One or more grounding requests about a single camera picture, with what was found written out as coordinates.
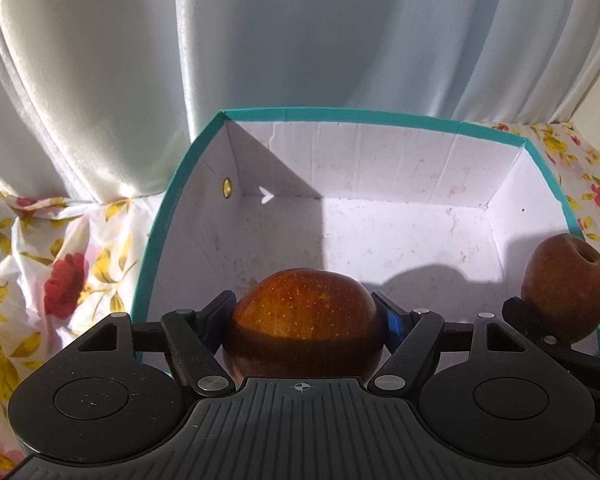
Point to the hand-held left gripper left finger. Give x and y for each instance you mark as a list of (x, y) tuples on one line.
[(219, 316)]

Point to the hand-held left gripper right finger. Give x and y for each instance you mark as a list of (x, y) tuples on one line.
[(392, 322)]

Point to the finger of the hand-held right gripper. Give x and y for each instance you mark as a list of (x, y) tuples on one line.
[(522, 315)]

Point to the small red apple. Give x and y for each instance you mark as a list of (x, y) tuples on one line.
[(565, 285)]

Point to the large red apple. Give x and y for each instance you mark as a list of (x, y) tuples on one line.
[(300, 327)]

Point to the teal cardboard box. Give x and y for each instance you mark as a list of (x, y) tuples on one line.
[(410, 240)]

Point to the floral tablecloth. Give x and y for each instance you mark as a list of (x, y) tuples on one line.
[(45, 280)]

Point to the white curtain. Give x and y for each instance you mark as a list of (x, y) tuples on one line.
[(300, 35)]

